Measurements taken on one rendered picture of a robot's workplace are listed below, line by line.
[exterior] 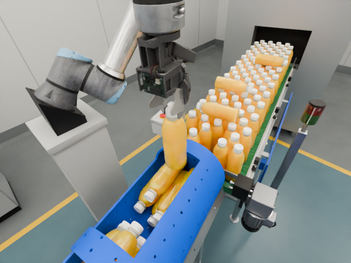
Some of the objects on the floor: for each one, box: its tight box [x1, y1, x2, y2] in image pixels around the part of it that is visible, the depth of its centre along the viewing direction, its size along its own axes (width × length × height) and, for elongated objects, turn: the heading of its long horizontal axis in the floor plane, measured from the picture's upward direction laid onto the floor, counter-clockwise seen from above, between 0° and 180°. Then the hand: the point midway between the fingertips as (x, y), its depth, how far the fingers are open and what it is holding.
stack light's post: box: [270, 128, 308, 190], centre depth 129 cm, size 4×4×110 cm
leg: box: [194, 241, 204, 263], centre depth 129 cm, size 6×6×63 cm
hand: (173, 110), depth 51 cm, fingers closed on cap, 4 cm apart
